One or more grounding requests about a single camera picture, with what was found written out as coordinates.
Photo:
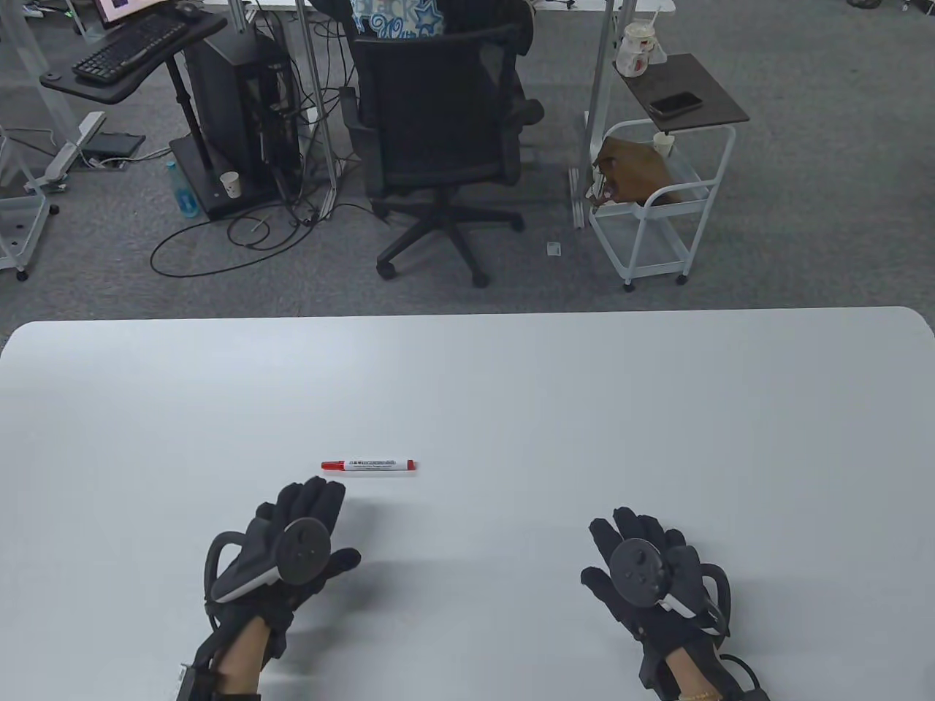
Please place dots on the person's left hand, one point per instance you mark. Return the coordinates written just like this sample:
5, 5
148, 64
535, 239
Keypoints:
315, 502

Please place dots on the person's right hand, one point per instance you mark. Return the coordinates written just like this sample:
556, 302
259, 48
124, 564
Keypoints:
637, 523

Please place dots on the white marker with red end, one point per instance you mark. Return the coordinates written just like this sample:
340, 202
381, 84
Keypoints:
376, 464

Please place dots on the blue water bottle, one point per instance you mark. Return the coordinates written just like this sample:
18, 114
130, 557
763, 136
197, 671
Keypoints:
182, 191

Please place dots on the brown bag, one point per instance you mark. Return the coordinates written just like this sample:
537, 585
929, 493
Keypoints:
635, 171

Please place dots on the small white paper cup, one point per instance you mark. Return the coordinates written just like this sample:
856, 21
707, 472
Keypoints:
663, 144

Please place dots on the white rolling rack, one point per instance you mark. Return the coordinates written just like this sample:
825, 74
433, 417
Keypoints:
18, 234

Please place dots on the black computer tower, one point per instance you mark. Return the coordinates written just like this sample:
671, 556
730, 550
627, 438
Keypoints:
226, 109

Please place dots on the silver desk leg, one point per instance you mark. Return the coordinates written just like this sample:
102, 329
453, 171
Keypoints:
315, 95
600, 95

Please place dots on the black office chair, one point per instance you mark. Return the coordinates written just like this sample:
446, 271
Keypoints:
438, 109

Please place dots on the black flat box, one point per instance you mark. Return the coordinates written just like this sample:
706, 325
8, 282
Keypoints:
113, 144

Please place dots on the black smartphone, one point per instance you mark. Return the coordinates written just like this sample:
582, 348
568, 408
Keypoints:
676, 104

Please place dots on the grey stand foot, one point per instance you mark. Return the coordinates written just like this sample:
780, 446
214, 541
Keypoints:
69, 153

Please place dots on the black rolling keyboard stand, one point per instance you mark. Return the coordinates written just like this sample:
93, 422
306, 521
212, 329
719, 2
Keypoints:
109, 86

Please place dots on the white drink cup with straw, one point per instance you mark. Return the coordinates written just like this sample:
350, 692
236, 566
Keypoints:
637, 51

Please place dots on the black keyboard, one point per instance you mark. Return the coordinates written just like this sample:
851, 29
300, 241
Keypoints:
131, 47

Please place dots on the black computer mouse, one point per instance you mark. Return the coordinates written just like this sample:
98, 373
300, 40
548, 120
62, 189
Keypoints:
188, 9

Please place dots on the computer monitor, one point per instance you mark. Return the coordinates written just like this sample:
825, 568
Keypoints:
124, 9

